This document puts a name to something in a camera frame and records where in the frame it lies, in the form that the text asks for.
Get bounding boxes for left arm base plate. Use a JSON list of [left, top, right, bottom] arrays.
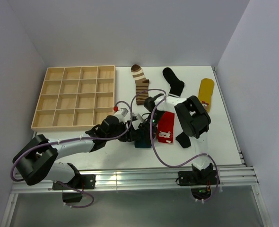
[[52, 174, 97, 191]]

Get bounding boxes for red sock with white bear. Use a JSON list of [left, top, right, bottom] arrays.
[[157, 112, 175, 144]]

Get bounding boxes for yellow sock with cartoon face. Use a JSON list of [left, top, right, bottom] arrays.
[[198, 78, 215, 112]]

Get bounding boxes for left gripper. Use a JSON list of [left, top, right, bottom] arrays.
[[105, 120, 140, 142]]

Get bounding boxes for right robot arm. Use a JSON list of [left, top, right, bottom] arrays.
[[144, 93, 215, 184]]

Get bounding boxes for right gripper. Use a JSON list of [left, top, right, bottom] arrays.
[[139, 110, 166, 146]]

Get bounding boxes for black sock with white stripes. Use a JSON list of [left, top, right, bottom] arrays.
[[162, 67, 184, 98]]

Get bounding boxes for plain black sock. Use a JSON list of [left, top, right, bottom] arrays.
[[175, 132, 191, 148]]

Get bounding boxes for wooden compartment tray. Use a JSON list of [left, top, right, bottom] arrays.
[[31, 65, 115, 132]]

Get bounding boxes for dark teal sock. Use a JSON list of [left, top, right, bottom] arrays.
[[134, 123, 151, 148]]

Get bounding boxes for brown striped sock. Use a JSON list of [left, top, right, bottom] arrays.
[[131, 64, 149, 105]]

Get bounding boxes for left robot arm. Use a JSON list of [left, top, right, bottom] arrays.
[[12, 113, 143, 189]]

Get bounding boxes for aluminium mounting rail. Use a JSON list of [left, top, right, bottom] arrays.
[[10, 163, 260, 193]]

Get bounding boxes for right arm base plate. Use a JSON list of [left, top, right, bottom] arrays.
[[175, 170, 220, 186]]

